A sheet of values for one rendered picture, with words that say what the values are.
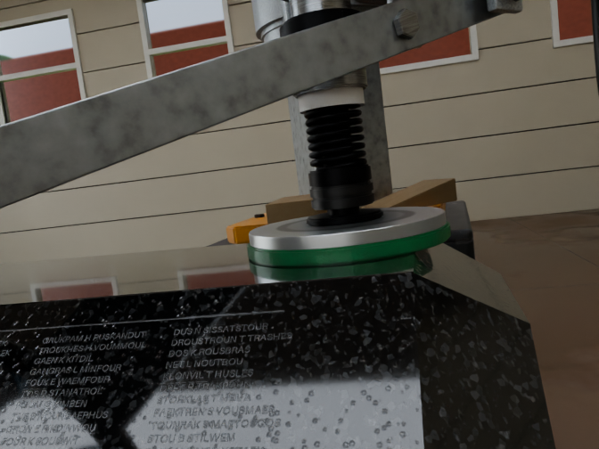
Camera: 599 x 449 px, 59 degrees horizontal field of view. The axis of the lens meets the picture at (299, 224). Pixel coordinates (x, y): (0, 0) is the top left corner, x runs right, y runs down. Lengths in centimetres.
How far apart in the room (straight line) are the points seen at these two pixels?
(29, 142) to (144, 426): 21
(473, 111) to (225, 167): 313
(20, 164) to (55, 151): 2
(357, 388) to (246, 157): 654
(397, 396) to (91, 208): 751
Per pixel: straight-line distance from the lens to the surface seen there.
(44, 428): 47
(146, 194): 740
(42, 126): 41
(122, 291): 50
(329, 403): 38
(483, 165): 671
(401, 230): 49
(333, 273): 44
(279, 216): 104
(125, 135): 42
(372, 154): 129
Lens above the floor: 89
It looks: 6 degrees down
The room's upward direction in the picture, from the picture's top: 7 degrees counter-clockwise
